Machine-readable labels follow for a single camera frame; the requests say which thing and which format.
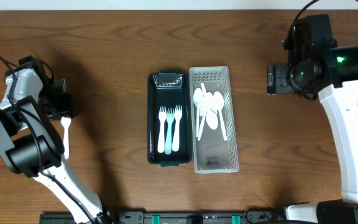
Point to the white plastic fork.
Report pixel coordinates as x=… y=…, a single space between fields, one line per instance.
x=162 y=115
x=176 y=138

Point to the black plastic basket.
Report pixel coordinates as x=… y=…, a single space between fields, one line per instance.
x=168 y=88

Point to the mint green plastic fork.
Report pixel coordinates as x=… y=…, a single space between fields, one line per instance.
x=168 y=141

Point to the white plastic spoon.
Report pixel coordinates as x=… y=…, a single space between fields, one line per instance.
x=211 y=117
x=218 y=103
x=197 y=100
x=207 y=102

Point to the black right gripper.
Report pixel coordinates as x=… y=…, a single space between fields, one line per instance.
x=276 y=81

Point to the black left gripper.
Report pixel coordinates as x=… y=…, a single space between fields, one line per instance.
x=63 y=106

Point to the clear plastic basket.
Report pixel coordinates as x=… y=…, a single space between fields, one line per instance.
x=214 y=134

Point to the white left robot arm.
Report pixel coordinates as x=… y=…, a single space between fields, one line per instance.
x=30 y=144

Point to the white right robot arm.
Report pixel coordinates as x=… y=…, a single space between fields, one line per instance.
x=318 y=69

